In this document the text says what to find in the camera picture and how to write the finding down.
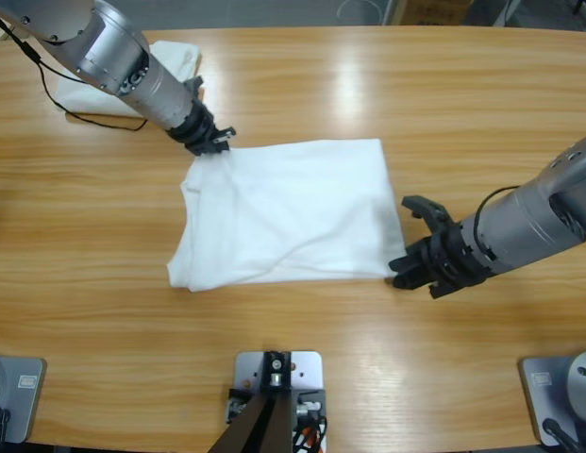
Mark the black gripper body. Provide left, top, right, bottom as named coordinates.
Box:
left=404, top=221, right=493, bottom=301
left=167, top=98, right=232, bottom=157

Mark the white t-shirt with black logo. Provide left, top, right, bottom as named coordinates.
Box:
left=167, top=137, right=406, bottom=293

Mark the brown cardboard box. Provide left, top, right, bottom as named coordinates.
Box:
left=408, top=0, right=474, bottom=25

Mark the grey metal stand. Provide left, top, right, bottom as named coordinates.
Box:
left=490, top=0, right=518, bottom=28

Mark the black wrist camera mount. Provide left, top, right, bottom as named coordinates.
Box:
left=400, top=195, right=453, bottom=236
left=183, top=75, right=207, bottom=103

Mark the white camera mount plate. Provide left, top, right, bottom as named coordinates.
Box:
left=233, top=349, right=325, bottom=393

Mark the black mount clamp bracket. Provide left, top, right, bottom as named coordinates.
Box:
left=226, top=386, right=329, bottom=453

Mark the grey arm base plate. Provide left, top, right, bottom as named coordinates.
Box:
left=517, top=354, right=586, bottom=447
left=0, top=356, right=47, bottom=444

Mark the long black arm cable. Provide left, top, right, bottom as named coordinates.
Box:
left=0, top=13, right=148, bottom=132

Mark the orange cable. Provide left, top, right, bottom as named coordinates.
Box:
left=292, top=422, right=327, bottom=453

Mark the dark camera mount post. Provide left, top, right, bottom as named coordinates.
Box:
left=211, top=349, right=294, bottom=453

